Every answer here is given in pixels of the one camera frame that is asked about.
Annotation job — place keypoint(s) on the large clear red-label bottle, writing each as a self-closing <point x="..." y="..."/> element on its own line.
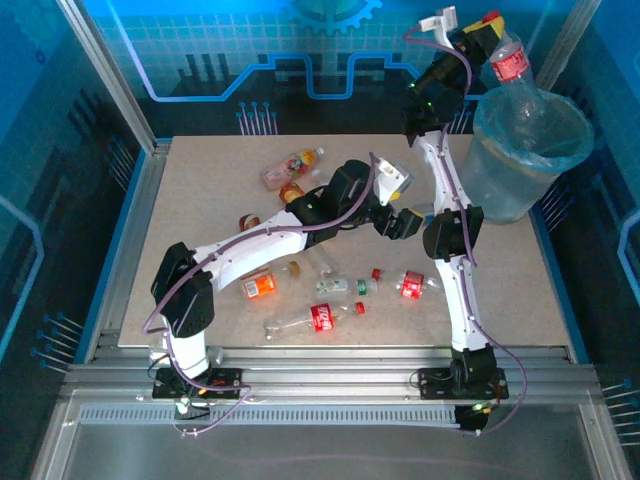
<point x="510" y="62"/>

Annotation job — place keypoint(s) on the clear bottle red cap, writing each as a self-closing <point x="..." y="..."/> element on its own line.
<point x="412" y="285"/>

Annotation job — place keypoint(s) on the pink peach drink bottle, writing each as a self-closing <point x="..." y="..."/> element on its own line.
<point x="290" y="167"/>

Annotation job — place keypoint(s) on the clear bottle brown residue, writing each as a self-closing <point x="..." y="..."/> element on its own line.
<point x="294" y="268"/>

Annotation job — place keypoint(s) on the clear bottle green label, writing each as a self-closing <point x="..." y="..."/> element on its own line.
<point x="332" y="286"/>

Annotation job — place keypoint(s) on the small brown bottle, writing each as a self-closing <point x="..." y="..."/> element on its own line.
<point x="248" y="222"/>

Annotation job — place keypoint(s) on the cola bottle red label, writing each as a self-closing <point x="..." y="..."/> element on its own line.
<point x="322" y="319"/>

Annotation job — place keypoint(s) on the orange label bottle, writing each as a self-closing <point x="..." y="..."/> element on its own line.
<point x="259" y="285"/>

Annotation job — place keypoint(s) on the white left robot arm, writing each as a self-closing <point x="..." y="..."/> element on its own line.
<point x="250" y="250"/>

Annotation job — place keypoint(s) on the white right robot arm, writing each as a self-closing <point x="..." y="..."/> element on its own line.
<point x="462" y="300"/>

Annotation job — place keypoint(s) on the transparent plastic bin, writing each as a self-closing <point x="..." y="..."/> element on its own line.
<point x="500" y="190"/>

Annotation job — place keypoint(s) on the blue plastic bin liner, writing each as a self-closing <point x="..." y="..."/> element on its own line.
<point x="575" y="155"/>

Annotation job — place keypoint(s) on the blue table edge strip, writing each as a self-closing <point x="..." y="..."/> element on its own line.
<point x="112" y="250"/>
<point x="560" y="280"/>

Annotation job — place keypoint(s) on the black control box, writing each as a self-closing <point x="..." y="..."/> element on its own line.
<point x="472" y="420"/>

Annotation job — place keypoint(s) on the aluminium frame post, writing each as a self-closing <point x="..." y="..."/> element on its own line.
<point x="567" y="40"/>
<point x="111" y="75"/>

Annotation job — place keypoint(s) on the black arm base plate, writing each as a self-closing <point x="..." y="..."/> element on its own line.
<point x="432" y="382"/>
<point x="230" y="382"/>

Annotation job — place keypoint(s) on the aluminium frame rail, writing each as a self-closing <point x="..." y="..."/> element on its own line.
<point x="325" y="370"/>

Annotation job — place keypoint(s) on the aluminium side rail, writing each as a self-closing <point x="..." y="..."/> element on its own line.
<point x="131" y="240"/>

